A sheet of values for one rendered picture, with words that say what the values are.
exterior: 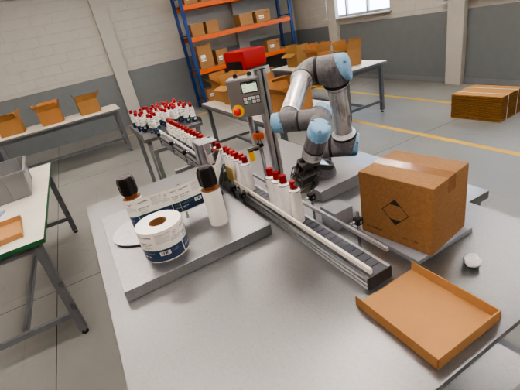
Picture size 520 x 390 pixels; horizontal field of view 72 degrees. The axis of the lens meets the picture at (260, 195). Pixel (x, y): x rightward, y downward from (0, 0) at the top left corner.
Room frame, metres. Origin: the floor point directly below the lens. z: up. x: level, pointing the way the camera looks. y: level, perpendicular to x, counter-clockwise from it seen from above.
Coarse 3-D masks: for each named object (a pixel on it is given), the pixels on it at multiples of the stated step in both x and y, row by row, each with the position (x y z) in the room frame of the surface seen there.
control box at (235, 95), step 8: (232, 80) 1.79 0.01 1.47; (240, 80) 1.77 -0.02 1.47; (248, 80) 1.77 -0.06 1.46; (232, 88) 1.78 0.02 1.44; (240, 88) 1.77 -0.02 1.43; (232, 96) 1.78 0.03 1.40; (240, 96) 1.78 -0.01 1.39; (232, 104) 1.79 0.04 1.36; (240, 104) 1.78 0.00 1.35; (248, 104) 1.77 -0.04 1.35; (256, 104) 1.76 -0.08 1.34; (232, 112) 1.79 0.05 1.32; (248, 112) 1.77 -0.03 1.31; (256, 112) 1.76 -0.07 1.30; (264, 112) 1.76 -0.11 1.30
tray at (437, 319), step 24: (384, 288) 0.90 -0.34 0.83; (408, 288) 0.88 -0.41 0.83; (432, 288) 0.86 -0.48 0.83; (456, 288) 0.81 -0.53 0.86; (384, 312) 0.80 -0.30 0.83; (408, 312) 0.78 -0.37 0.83; (432, 312) 0.76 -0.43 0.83; (456, 312) 0.75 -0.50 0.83; (480, 312) 0.73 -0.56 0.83; (408, 336) 0.67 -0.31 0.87; (432, 336) 0.68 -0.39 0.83; (456, 336) 0.67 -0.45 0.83; (480, 336) 0.65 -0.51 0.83; (432, 360) 0.60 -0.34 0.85
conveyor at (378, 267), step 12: (228, 180) 1.99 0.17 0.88; (264, 192) 1.73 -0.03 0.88; (264, 204) 1.59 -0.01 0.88; (300, 228) 1.30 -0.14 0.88; (312, 228) 1.28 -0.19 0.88; (324, 228) 1.26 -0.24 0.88; (336, 240) 1.16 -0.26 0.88; (336, 252) 1.09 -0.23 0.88; (348, 252) 1.07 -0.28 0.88; (360, 252) 1.06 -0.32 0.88; (372, 264) 0.98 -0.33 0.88; (384, 264) 0.97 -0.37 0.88; (372, 276) 0.92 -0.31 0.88
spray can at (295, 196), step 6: (294, 180) 1.35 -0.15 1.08; (294, 186) 1.34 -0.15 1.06; (294, 192) 1.34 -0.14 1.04; (294, 198) 1.34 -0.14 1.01; (300, 198) 1.34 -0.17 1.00; (294, 204) 1.34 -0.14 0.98; (300, 204) 1.34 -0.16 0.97; (294, 210) 1.34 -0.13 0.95; (300, 210) 1.34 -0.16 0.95; (294, 216) 1.34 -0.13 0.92; (300, 216) 1.34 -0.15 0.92
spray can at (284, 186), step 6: (282, 174) 1.44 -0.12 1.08; (282, 180) 1.42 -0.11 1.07; (282, 186) 1.41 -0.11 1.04; (288, 186) 1.42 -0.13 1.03; (282, 192) 1.41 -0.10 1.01; (288, 192) 1.41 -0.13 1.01; (282, 198) 1.42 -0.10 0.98; (288, 198) 1.41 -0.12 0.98; (282, 204) 1.42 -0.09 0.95; (288, 204) 1.41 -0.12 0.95; (288, 210) 1.41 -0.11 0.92
